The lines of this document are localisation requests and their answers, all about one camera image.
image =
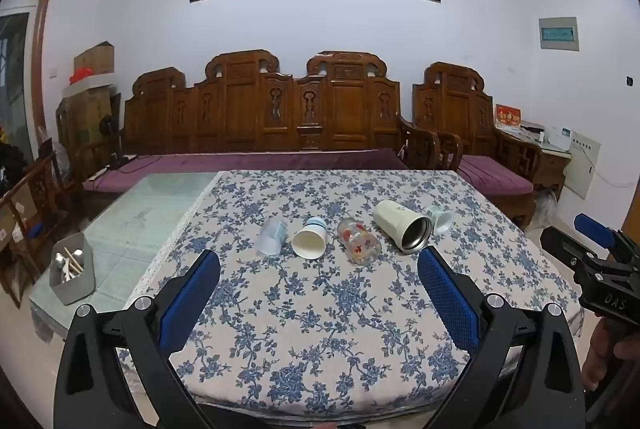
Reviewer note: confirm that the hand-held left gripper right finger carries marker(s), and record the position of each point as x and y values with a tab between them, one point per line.
447	294

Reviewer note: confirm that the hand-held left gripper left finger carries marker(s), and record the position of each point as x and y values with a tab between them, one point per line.
192	294

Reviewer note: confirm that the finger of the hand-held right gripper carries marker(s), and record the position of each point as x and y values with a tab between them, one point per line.
567	245
595	229

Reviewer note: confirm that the small clear green-print cup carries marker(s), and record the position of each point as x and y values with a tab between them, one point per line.
441	220

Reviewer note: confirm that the cream steel thermos cup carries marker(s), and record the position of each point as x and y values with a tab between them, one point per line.
397	221

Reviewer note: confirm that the clear plastic cup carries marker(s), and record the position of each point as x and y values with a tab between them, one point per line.
271	236

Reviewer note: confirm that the red flower print glass cup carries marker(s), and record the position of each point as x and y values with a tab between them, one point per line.
359	241

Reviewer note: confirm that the white paper cup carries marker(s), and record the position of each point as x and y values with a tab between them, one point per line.
310	241

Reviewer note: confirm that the person's right hand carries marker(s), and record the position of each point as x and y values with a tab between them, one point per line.
597	359

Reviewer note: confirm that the white metal electrical panel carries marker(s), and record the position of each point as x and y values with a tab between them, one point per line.
584	164

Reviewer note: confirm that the wooden side table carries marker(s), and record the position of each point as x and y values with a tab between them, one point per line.
550	166

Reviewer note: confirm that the white box device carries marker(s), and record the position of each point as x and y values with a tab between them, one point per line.
561	138

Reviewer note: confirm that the short purple seat cushion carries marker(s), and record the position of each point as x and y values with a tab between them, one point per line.
492	174

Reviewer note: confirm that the grey utensil container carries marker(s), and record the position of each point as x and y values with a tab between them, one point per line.
75	289

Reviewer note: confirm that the wooden chopsticks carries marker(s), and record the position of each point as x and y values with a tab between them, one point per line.
74	263

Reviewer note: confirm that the blue floral tablecloth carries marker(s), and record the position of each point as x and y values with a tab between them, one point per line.
310	334

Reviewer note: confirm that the white spoon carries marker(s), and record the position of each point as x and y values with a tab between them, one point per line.
61	266

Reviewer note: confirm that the red card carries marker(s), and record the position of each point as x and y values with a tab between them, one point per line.
507	115

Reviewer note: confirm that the long purple seat cushion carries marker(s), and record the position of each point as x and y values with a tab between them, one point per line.
250	161

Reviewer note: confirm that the black standing fan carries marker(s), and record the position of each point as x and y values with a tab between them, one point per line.
111	134

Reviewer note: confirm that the carved wooden armchair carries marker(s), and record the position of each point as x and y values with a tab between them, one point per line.
450	109

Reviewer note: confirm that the wooden side chair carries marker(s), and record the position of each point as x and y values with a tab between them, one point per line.
35	204

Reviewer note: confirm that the carved wooden sofa bench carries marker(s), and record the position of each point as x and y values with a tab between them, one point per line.
250	109

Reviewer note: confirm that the large cardboard box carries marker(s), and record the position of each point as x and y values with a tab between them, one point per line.
85	119

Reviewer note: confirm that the red plastic item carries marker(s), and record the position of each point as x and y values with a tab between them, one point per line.
81	74

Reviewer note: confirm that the small cardboard box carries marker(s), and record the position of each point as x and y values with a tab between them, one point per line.
95	58

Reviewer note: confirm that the wall breaker box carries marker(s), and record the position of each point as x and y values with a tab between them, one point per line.
558	34

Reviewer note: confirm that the wooden door frame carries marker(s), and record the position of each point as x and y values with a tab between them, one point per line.
44	44

